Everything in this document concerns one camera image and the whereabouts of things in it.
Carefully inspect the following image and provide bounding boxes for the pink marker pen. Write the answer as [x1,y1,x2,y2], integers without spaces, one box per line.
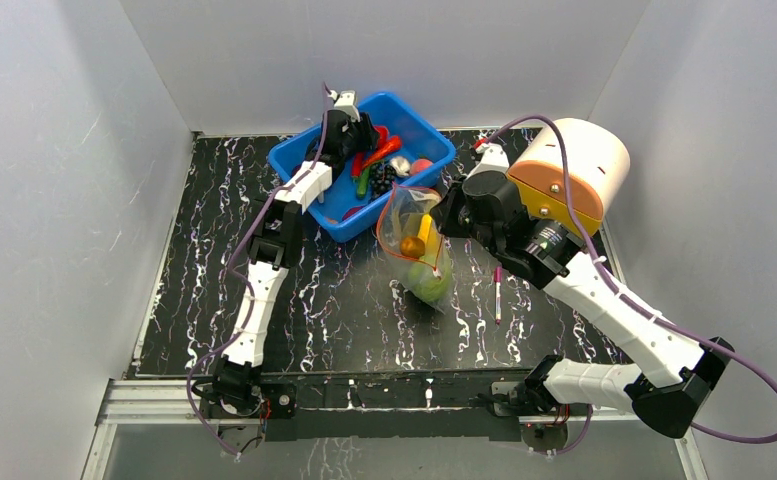
[493,266,502,325]

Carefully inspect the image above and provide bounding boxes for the clear zip top bag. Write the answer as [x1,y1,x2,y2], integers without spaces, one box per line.
[376,184,453,312]

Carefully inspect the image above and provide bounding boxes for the round drawer box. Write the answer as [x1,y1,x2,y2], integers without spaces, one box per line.
[506,118,630,235]

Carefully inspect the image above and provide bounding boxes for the green toy cucumber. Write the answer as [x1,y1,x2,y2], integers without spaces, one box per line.
[355,168,370,200]

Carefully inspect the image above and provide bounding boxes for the blue plastic bin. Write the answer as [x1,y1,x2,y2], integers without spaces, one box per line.
[267,91,456,243]

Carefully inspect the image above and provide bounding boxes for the purple toy sweet potato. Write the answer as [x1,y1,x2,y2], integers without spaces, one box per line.
[342,206,362,221]

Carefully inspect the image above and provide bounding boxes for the white toy garlic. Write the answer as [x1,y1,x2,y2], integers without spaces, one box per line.
[388,155,412,178]

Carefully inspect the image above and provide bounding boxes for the yellow toy mango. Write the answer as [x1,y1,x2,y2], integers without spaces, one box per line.
[417,214,442,262]

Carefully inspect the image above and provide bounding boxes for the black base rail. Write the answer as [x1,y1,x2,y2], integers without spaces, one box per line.
[96,367,628,445]

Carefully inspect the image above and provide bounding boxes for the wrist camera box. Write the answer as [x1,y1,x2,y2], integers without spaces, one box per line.
[329,90,361,122]
[469,142,510,176]

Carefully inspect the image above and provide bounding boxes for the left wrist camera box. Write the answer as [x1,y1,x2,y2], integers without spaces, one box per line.
[329,90,361,122]

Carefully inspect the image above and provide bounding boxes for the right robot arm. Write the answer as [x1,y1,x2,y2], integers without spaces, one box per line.
[430,171,729,438]

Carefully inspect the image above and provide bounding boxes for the brown toy potato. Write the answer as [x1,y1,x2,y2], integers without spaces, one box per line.
[400,236,427,259]

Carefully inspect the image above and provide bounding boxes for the dark toy grapes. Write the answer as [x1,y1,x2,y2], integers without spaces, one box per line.
[368,163,397,199]

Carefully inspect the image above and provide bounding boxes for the green toy cabbage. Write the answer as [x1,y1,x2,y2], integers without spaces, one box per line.
[405,262,453,306]

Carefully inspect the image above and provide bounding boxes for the pink toy peach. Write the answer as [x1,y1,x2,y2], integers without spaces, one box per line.
[409,158,433,176]

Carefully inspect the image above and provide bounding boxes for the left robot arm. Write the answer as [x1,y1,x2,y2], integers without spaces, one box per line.
[206,108,383,416]

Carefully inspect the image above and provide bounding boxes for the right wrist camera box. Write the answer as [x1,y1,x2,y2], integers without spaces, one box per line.
[469,142,510,176]

